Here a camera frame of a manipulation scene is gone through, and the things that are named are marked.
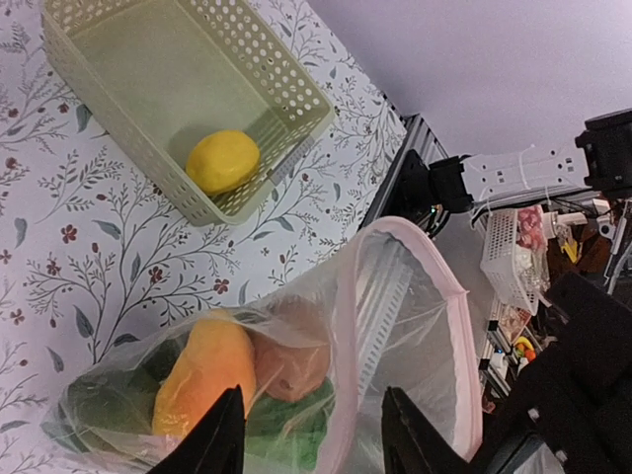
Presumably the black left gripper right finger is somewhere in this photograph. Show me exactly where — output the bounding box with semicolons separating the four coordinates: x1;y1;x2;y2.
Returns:
381;387;471;474

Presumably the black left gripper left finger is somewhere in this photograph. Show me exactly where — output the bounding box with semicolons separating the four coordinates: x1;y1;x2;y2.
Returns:
148;385;246;474

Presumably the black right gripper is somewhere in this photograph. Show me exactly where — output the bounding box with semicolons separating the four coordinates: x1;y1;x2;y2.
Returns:
471;273;631;473

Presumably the green white toy bok choy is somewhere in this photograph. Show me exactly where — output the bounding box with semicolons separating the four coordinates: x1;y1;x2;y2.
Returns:
245;379;336;473

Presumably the orange yellow toy mango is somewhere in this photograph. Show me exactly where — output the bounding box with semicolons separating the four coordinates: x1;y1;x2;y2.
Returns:
152;319;257;438

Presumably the green yellow toy avocado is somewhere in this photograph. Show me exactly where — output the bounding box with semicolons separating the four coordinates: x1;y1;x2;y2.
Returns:
64;335;188;438

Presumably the clear pink zip top bag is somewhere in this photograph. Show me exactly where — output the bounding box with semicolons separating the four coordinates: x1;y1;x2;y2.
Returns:
41;217;483;473

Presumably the brown toy potato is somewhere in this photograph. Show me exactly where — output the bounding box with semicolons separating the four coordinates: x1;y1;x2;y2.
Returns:
251;300;331;402

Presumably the yellow toy lemon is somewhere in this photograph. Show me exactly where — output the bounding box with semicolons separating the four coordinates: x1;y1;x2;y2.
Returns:
185;130;261;196

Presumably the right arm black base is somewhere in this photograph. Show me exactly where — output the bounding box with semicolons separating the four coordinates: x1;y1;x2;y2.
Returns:
360;149;474;238

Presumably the white perforated background basket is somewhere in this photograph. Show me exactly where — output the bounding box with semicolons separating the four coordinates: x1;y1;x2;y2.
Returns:
480;209;548;315

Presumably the white power strip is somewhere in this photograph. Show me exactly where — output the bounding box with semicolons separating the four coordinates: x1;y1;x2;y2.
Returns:
461;142;589;200

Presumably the floral patterned table mat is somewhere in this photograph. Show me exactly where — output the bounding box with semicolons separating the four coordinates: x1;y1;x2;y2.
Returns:
1;1;404;473

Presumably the beige perforated plastic basket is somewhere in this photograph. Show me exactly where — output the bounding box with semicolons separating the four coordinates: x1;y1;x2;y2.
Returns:
41;1;334;226

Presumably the front aluminium rail frame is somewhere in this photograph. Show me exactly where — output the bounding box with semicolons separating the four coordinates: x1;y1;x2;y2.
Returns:
356;115;435;400

